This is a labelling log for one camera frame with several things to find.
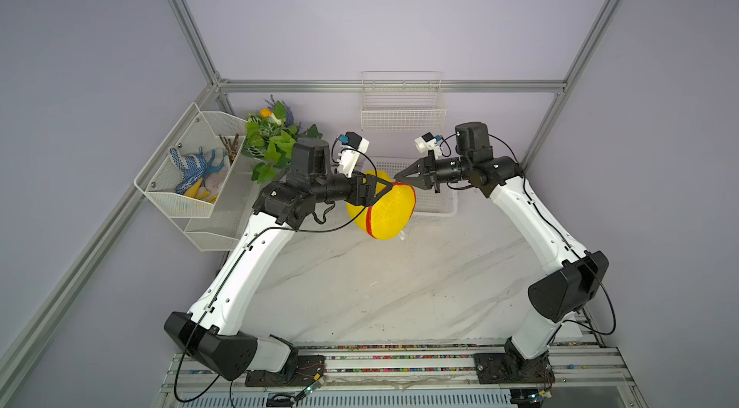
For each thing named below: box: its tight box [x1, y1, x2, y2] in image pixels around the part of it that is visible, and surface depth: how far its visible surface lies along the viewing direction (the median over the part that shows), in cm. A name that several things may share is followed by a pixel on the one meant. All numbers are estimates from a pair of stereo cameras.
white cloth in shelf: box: [203, 170, 228, 198], surface depth 77 cm
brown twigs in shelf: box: [218, 132, 240, 165], surface depth 85 cm
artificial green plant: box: [241, 94, 323, 184], surface depth 86 cm
